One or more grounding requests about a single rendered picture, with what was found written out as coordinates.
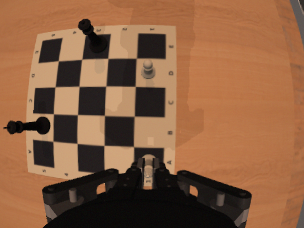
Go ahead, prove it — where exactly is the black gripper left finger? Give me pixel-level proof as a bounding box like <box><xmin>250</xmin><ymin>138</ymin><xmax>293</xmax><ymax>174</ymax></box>
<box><xmin>42</xmin><ymin>158</ymin><xmax>145</xmax><ymax>223</ymax></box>

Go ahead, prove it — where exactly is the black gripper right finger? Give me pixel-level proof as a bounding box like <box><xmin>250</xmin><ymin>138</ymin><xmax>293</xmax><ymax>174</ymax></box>
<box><xmin>152</xmin><ymin>158</ymin><xmax>252</xmax><ymax>228</ymax></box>

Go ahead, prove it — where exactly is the black and tan chessboard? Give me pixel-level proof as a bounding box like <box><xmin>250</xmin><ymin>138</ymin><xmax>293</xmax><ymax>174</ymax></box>
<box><xmin>26</xmin><ymin>25</ymin><xmax>177</xmax><ymax>180</ymax></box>

